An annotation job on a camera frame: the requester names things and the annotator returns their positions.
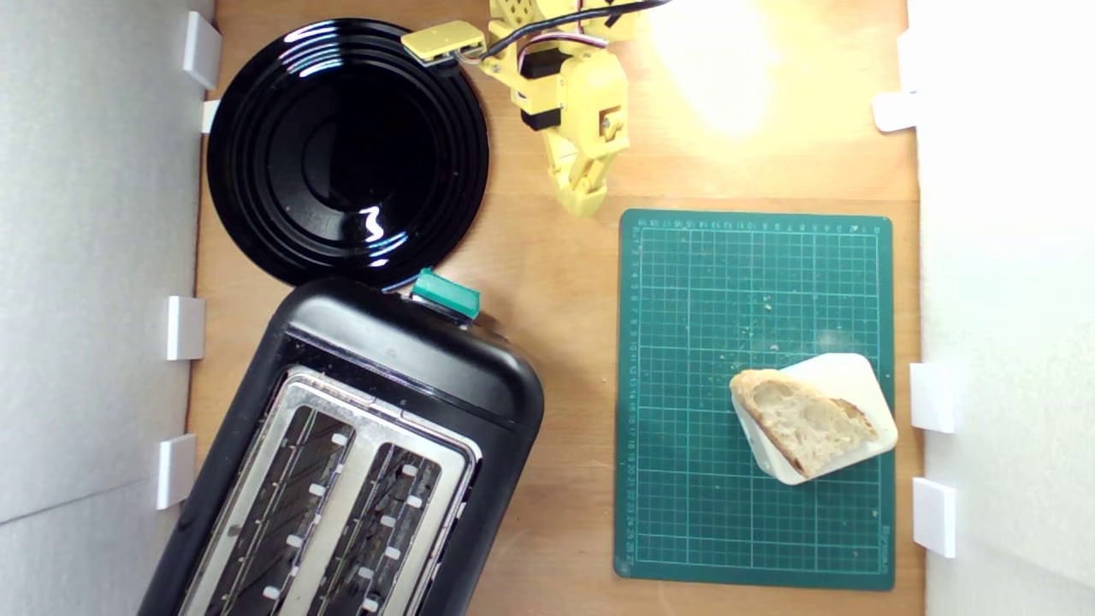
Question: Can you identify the brown bread slice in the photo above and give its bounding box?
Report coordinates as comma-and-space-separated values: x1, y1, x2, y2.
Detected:
729, 368, 880, 478

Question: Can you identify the green toaster lever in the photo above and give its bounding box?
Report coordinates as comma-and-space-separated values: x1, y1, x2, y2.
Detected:
411, 267, 482, 322

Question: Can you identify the black two-slot toaster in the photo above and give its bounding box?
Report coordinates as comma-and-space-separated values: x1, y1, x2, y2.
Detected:
137, 275, 546, 616

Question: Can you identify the black round plate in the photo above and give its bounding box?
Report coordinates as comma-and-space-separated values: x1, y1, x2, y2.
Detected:
206, 17, 491, 289

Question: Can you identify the white rounded block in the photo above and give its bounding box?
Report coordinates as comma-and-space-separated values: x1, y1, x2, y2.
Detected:
731, 352, 899, 487

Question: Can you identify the green cutting mat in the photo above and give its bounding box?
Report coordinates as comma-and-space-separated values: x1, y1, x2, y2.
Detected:
613, 208, 897, 591

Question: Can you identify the white red servo wire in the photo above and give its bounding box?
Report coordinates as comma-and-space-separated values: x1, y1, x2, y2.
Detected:
516, 31, 610, 62

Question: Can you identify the yellow wrist camera mount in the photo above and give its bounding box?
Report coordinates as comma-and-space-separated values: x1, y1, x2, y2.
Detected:
401, 21, 489, 69

